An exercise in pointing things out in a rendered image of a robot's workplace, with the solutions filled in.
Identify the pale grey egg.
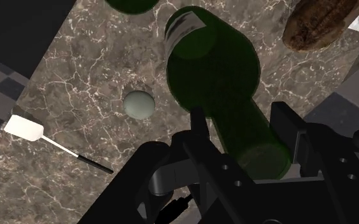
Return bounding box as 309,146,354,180
122,90,157,120

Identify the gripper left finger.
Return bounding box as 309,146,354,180
77,106,255,224

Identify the dark green round bottle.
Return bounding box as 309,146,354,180
104,0,161,15

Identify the white spatula with black handle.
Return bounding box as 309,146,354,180
3,114,115,175

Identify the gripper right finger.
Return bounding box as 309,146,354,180
269,101,359,224

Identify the brown bread loaf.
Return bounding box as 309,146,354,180
281,0,359,52

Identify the dark green wine bottle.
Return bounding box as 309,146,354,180
164,5,293,181

